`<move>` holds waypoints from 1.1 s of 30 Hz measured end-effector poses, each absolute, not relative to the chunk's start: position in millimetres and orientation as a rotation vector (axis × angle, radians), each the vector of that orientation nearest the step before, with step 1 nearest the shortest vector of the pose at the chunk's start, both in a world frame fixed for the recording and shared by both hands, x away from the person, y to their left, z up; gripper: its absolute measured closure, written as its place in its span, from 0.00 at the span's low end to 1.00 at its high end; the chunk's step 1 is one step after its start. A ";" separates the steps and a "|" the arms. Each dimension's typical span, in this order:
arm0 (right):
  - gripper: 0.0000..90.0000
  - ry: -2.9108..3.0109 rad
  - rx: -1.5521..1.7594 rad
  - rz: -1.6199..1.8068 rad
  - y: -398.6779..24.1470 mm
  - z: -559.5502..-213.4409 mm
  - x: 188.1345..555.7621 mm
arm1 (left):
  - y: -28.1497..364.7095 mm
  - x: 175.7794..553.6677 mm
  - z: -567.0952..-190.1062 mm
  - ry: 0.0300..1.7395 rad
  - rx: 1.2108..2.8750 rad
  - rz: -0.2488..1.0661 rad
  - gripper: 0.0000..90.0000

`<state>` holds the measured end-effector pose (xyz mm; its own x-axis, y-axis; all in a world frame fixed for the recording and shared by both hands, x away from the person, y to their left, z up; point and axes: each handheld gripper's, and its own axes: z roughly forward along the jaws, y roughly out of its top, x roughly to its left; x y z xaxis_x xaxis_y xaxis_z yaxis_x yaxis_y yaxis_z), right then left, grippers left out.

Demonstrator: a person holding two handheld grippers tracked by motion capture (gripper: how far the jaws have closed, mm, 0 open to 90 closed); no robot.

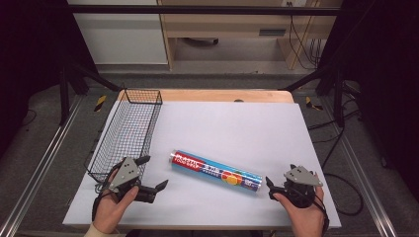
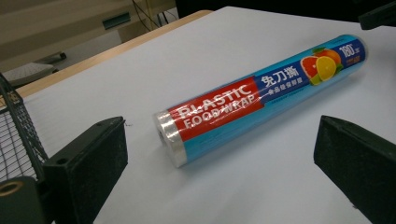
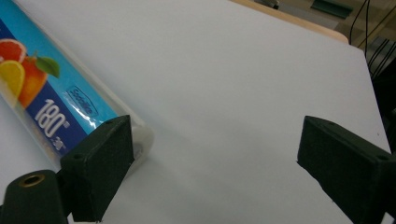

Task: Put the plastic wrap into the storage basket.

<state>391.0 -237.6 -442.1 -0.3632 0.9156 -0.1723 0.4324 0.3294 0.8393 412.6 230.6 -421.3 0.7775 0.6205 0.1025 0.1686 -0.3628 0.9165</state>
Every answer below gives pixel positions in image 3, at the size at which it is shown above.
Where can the dark object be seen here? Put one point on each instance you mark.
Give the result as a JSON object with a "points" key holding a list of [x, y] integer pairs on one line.
{"points": [[268, 3]]}

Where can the green flat object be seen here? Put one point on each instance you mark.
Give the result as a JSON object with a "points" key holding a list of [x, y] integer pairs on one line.
{"points": [[333, 7]]}

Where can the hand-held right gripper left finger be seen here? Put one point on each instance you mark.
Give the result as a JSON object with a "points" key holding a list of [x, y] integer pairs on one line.
{"points": [[98, 161]]}

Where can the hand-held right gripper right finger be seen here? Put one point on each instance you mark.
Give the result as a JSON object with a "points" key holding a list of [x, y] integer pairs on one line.
{"points": [[345, 165]]}

